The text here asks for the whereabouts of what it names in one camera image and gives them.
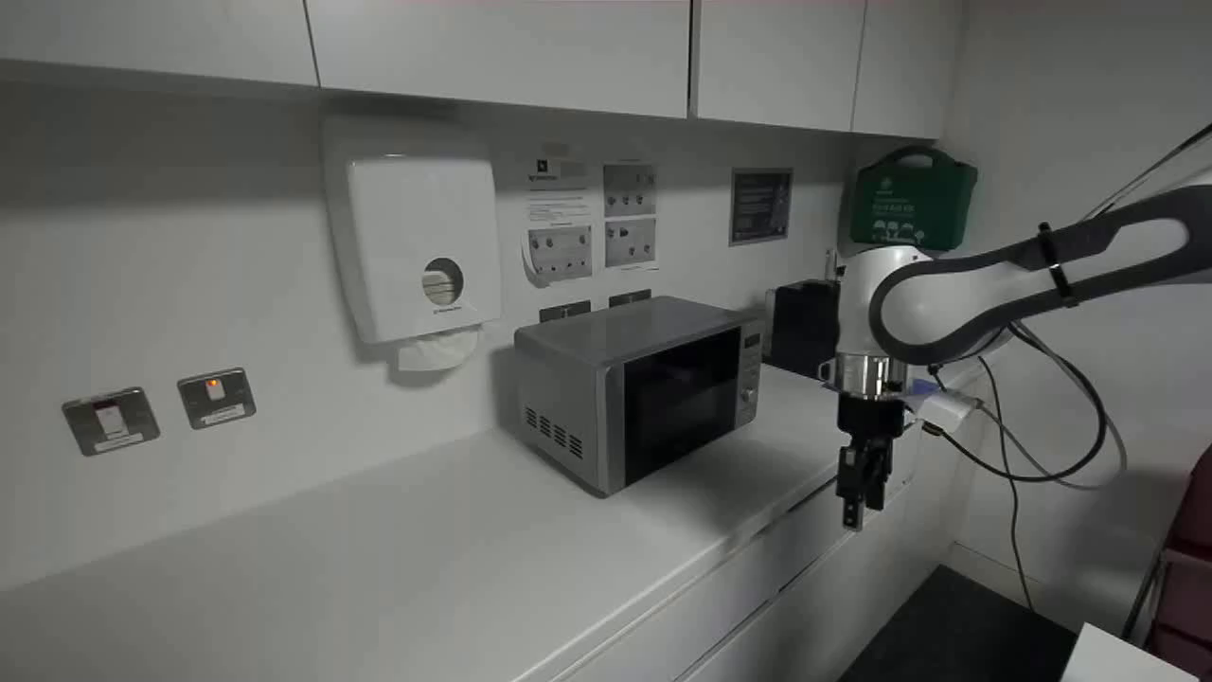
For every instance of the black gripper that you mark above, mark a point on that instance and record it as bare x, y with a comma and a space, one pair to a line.
864, 458

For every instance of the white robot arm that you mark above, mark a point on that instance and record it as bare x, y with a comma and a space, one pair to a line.
904, 307

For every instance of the silver microwave oven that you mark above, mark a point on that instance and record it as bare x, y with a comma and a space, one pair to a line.
626, 390

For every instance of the green first aid box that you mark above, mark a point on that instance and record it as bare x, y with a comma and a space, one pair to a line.
910, 197

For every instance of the black kettle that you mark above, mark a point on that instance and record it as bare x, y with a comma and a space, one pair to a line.
804, 327

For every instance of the dark red chair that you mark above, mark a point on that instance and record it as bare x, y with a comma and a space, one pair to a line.
1183, 615

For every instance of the white instruction poster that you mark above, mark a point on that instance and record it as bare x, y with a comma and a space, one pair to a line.
580, 216

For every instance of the white upper cabinets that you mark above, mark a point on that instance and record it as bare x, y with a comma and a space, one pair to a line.
827, 64

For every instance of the white paper towel dispenser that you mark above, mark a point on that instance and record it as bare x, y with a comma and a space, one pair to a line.
419, 247

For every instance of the dark framed wall notice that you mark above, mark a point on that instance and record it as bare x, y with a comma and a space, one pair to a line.
758, 204

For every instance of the right steel wall socket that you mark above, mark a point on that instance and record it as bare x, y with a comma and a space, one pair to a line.
216, 396

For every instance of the steel wall socket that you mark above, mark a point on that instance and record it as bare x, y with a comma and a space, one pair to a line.
216, 396
111, 422

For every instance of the left steel wall socket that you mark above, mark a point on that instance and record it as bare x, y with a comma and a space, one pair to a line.
111, 422

